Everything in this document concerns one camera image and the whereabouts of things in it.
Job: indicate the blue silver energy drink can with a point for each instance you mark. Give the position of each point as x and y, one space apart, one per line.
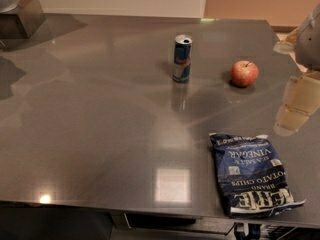
182 58

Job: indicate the red apple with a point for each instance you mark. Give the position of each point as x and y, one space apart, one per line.
244 73

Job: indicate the blue potato chip bag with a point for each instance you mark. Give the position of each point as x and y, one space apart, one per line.
250 176

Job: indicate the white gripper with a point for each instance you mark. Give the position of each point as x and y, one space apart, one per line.
309 47

